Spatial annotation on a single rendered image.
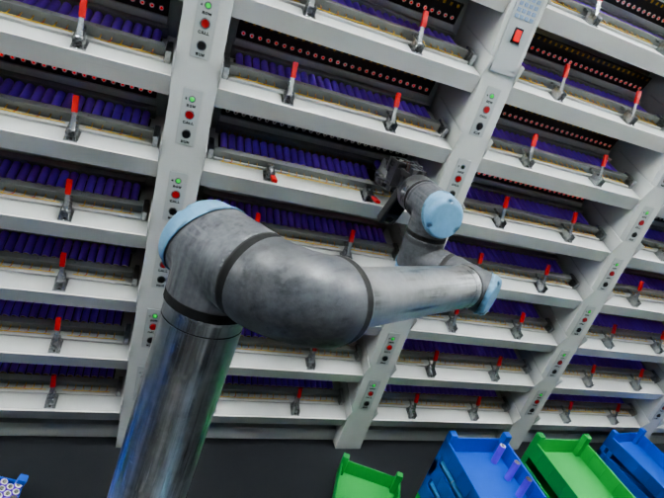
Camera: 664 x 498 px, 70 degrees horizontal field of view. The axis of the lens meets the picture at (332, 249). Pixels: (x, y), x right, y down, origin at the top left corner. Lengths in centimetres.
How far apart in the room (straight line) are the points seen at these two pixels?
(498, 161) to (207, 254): 98
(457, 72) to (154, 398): 98
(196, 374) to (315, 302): 21
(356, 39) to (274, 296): 76
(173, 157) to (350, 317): 71
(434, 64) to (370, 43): 17
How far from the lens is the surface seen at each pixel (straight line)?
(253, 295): 52
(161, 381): 67
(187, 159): 115
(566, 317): 189
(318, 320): 53
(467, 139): 132
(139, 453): 74
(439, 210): 101
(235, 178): 117
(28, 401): 158
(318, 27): 114
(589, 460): 175
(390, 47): 118
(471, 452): 151
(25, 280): 136
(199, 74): 111
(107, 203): 127
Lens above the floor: 122
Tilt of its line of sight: 22 degrees down
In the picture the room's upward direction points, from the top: 18 degrees clockwise
